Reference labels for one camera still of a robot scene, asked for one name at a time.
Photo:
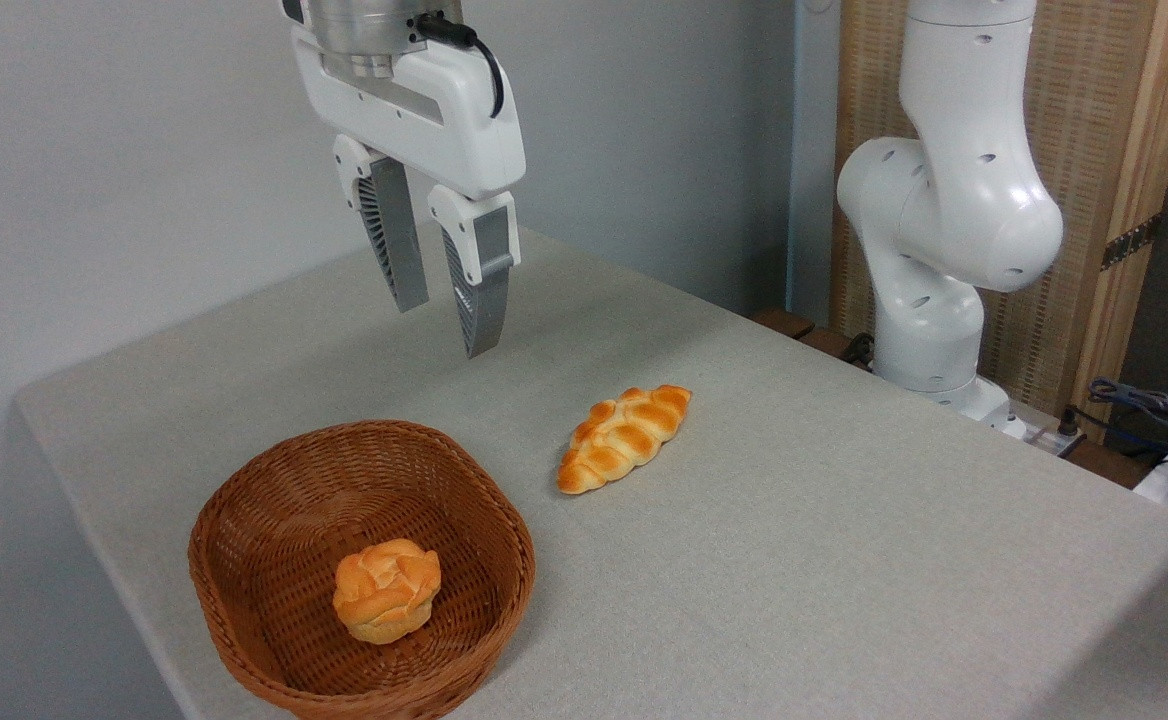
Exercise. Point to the long braided bread loaf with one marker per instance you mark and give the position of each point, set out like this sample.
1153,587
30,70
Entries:
624,435

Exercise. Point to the round bread roll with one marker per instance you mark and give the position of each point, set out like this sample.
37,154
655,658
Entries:
386,592

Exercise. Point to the brown wicker basket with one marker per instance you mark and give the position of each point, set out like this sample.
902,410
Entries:
274,640

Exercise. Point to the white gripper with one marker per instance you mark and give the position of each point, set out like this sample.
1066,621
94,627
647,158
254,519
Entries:
454,125

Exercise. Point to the metal hinge on screen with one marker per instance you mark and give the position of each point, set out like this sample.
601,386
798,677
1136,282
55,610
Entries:
1132,241

